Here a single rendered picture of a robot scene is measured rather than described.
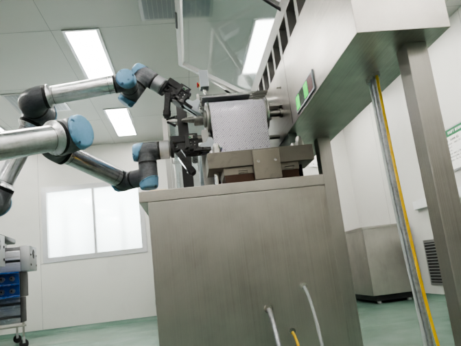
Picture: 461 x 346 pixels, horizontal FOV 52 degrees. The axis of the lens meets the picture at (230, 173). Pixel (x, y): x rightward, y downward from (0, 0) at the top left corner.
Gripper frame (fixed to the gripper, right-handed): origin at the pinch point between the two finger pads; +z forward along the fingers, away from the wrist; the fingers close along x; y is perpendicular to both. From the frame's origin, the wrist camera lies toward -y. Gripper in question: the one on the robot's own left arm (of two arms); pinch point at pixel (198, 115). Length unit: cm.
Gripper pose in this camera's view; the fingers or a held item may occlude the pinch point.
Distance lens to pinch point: 206.4
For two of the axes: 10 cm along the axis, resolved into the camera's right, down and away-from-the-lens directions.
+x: -0.8, 2.1, 9.7
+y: 5.4, -8.1, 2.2
